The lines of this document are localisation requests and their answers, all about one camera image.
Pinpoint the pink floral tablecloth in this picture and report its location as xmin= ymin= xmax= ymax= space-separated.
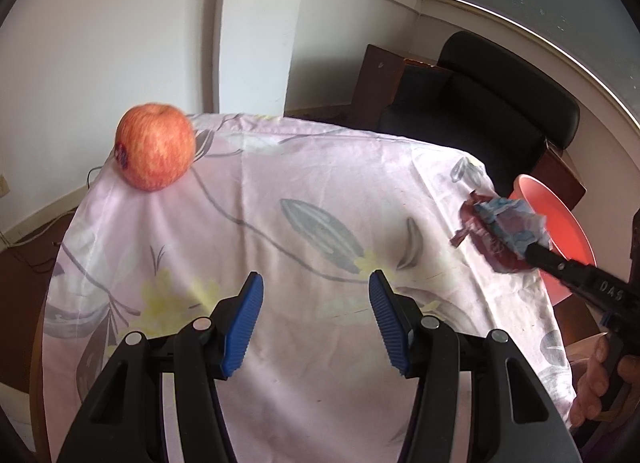
xmin=42 ymin=113 xmax=576 ymax=463

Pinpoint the person's right hand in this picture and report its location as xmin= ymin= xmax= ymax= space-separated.
xmin=570 ymin=332 xmax=640 ymax=428

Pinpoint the red apple with sticker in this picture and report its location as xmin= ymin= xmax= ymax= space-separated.
xmin=115 ymin=102 xmax=197 ymax=192

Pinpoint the maroon foil wrapper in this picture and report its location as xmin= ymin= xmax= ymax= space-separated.
xmin=449 ymin=194 xmax=551 ymax=275

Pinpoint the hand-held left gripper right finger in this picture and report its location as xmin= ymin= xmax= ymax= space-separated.
xmin=368 ymin=269 xmax=583 ymax=463

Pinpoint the pink plastic basin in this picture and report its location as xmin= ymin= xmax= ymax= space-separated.
xmin=510 ymin=174 xmax=598 ymax=311

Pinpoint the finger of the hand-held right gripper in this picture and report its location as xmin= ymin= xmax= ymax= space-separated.
xmin=522 ymin=242 xmax=593 ymax=291

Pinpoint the black armchair with wooden arms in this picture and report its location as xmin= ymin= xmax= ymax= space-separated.
xmin=352 ymin=30 xmax=588 ymax=214

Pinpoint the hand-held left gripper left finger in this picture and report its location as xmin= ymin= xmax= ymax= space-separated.
xmin=56 ymin=271 xmax=265 ymax=463

